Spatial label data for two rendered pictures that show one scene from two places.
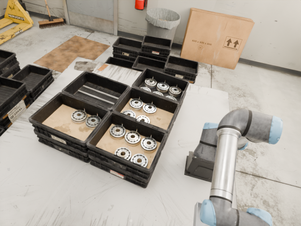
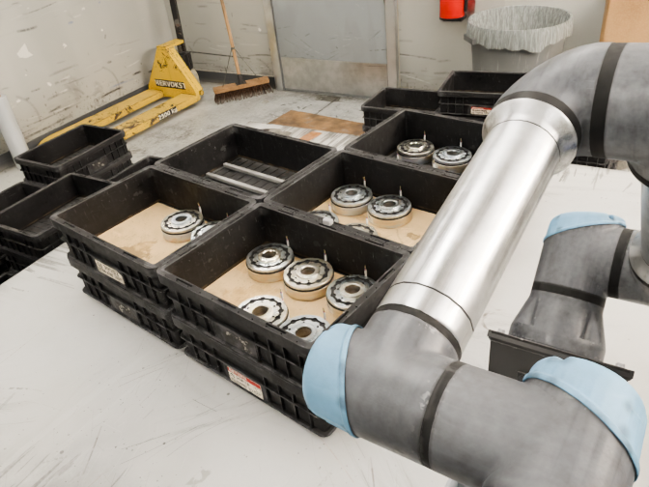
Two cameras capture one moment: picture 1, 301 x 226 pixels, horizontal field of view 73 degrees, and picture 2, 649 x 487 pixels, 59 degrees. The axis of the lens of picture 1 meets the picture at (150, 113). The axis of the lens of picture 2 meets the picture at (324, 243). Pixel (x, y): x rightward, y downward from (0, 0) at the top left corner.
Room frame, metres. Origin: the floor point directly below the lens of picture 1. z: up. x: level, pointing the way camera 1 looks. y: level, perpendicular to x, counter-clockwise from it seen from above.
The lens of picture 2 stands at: (0.00, -0.39, 1.55)
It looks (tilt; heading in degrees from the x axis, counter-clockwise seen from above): 34 degrees down; 28
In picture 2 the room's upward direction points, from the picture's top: 7 degrees counter-clockwise
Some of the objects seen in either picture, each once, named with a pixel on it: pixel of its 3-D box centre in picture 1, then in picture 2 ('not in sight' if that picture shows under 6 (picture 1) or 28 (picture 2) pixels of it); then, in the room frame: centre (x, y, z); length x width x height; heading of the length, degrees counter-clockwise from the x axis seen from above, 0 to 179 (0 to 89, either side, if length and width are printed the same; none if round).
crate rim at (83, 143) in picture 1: (71, 115); (153, 213); (0.83, 0.49, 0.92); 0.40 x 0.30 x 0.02; 76
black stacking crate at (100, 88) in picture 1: (97, 94); (248, 177); (1.12, 0.41, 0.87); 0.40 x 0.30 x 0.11; 76
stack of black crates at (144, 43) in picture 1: (154, 56); (484, 128); (2.67, 0.08, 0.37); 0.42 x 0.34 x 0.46; 84
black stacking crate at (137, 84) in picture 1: (160, 89); (438, 162); (1.31, -0.05, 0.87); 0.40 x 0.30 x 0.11; 76
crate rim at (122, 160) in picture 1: (128, 139); (281, 267); (0.73, 0.10, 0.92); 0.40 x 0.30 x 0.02; 76
